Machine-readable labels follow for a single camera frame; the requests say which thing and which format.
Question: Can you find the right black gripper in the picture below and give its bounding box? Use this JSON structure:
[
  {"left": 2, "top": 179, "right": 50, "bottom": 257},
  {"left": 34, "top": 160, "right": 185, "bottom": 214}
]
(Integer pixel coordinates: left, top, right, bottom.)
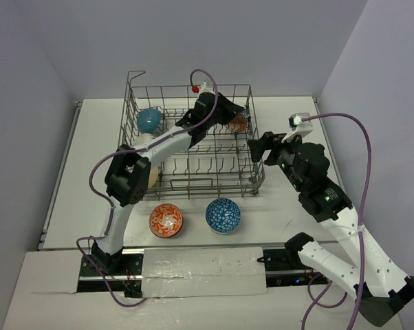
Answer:
[{"left": 248, "top": 130, "right": 306, "bottom": 191}]

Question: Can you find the red patterned bowl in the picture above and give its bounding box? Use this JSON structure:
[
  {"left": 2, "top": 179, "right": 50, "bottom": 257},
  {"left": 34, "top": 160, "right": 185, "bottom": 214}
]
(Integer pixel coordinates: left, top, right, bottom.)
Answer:
[{"left": 226, "top": 113, "right": 249, "bottom": 134}]

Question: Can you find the plain blue bowl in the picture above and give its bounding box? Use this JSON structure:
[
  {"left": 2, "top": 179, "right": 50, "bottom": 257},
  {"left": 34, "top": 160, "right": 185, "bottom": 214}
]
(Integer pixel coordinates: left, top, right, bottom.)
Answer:
[{"left": 137, "top": 108, "right": 162, "bottom": 133}]

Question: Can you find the yellow bowl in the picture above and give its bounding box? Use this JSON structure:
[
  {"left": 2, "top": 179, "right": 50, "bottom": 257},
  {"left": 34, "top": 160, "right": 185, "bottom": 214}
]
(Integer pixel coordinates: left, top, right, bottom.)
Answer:
[{"left": 148, "top": 167, "right": 160, "bottom": 188}]

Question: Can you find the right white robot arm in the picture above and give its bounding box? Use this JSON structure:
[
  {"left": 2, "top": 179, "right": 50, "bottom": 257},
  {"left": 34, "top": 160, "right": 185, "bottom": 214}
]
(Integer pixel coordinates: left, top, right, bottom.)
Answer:
[{"left": 248, "top": 132, "right": 414, "bottom": 327}]

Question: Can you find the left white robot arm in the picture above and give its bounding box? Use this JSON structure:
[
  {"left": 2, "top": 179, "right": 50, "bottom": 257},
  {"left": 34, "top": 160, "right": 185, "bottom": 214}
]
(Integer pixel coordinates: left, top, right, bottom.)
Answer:
[{"left": 91, "top": 92, "right": 246, "bottom": 274}]

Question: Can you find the blue patterned bowl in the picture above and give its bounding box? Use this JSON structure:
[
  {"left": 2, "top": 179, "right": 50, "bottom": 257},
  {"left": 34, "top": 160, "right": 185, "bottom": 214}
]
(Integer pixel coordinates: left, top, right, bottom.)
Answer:
[{"left": 205, "top": 198, "right": 241, "bottom": 234}]

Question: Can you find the orange floral bowl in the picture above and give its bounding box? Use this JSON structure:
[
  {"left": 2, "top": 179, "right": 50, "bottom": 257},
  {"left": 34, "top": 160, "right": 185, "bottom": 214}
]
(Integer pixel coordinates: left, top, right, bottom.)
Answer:
[{"left": 149, "top": 203, "right": 184, "bottom": 239}]

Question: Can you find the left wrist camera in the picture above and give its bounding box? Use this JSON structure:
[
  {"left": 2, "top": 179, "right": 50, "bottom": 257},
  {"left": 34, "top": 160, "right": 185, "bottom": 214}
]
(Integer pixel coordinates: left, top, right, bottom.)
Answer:
[{"left": 191, "top": 80, "right": 216, "bottom": 97}]

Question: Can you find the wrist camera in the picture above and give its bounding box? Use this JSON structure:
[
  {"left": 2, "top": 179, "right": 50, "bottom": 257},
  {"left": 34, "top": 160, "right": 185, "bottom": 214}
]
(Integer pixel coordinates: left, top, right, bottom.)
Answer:
[
  {"left": 281, "top": 113, "right": 313, "bottom": 143},
  {"left": 191, "top": 80, "right": 216, "bottom": 97}
]

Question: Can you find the grey wire dish rack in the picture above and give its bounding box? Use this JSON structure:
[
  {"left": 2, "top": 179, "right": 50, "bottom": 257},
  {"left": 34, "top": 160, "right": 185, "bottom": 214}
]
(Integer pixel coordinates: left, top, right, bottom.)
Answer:
[{"left": 118, "top": 70, "right": 265, "bottom": 200}]

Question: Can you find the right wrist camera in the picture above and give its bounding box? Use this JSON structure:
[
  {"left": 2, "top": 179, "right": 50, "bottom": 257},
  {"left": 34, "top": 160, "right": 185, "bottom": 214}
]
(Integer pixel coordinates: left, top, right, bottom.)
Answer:
[{"left": 281, "top": 113, "right": 313, "bottom": 143}]

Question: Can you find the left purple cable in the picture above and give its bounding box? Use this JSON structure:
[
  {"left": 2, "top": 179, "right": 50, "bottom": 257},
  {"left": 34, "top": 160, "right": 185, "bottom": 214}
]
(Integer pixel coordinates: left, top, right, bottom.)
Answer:
[{"left": 75, "top": 68, "right": 217, "bottom": 307}]

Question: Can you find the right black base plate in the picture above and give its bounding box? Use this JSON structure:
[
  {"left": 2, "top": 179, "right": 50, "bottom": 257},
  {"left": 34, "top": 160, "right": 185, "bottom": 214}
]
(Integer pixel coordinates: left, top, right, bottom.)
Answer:
[{"left": 257, "top": 248, "right": 328, "bottom": 287}]

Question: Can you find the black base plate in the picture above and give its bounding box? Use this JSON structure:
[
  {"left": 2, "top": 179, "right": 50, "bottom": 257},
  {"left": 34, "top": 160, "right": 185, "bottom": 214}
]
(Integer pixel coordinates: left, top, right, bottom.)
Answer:
[
  {"left": 257, "top": 248, "right": 328, "bottom": 287},
  {"left": 76, "top": 252, "right": 144, "bottom": 298}
]

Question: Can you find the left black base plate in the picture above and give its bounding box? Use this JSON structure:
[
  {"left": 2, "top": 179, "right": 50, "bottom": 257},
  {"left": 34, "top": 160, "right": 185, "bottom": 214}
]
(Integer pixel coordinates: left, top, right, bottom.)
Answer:
[{"left": 76, "top": 252, "right": 144, "bottom": 298}]

